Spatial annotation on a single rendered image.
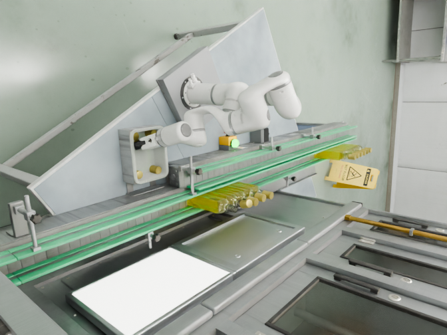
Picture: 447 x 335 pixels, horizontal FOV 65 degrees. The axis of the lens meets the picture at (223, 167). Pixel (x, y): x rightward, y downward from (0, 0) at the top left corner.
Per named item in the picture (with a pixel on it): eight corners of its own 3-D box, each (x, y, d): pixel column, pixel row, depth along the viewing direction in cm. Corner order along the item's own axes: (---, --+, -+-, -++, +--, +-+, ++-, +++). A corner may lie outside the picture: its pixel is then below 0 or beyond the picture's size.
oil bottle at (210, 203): (187, 205, 159) (222, 215, 145) (186, 193, 158) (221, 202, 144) (195, 202, 163) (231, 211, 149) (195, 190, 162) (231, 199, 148)
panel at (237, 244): (65, 302, 110) (128, 352, 88) (64, 293, 110) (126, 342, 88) (243, 216, 176) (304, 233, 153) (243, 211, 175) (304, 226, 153)
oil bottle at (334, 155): (313, 157, 246) (353, 162, 227) (313, 149, 244) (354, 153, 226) (317, 156, 250) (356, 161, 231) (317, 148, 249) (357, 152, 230)
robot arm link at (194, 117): (243, 134, 129) (195, 145, 139) (237, 100, 130) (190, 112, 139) (232, 133, 122) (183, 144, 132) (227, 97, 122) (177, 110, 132)
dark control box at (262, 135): (249, 141, 209) (261, 143, 204) (249, 128, 208) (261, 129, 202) (257, 139, 215) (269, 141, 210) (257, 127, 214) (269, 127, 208)
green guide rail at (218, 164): (185, 171, 155) (198, 174, 150) (185, 169, 155) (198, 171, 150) (347, 126, 282) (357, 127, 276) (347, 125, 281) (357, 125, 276)
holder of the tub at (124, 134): (124, 194, 149) (135, 197, 144) (117, 129, 142) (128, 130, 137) (157, 184, 161) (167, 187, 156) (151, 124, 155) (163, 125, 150)
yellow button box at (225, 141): (218, 149, 190) (229, 150, 185) (217, 135, 188) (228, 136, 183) (227, 147, 195) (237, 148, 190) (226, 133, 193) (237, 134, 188)
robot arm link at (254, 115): (249, 115, 136) (234, 81, 129) (302, 103, 126) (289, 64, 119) (237, 139, 124) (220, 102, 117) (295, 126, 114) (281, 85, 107)
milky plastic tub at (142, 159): (123, 182, 147) (136, 185, 141) (118, 129, 142) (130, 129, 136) (156, 173, 160) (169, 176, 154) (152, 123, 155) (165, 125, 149)
